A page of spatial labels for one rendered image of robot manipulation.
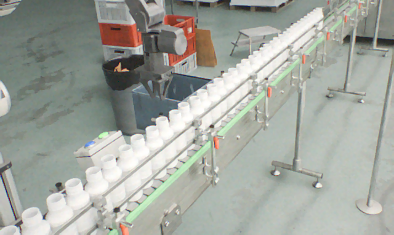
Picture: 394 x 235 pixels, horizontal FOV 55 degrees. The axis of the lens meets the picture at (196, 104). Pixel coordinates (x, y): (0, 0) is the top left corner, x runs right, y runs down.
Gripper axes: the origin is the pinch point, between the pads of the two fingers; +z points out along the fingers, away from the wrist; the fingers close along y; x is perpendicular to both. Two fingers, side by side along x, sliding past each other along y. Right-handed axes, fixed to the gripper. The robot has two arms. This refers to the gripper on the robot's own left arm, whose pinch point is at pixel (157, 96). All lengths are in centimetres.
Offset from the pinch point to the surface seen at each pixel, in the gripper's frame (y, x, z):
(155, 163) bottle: -3.1, 8.3, 18.0
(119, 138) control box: 11.7, 6.9, 13.9
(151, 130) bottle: -0.1, 4.9, 9.0
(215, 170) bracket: -12.0, -11.6, 30.1
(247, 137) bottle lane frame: -6, -49, 38
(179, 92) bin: 51, -81, 41
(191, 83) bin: 42, -81, 34
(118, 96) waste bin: 151, -130, 84
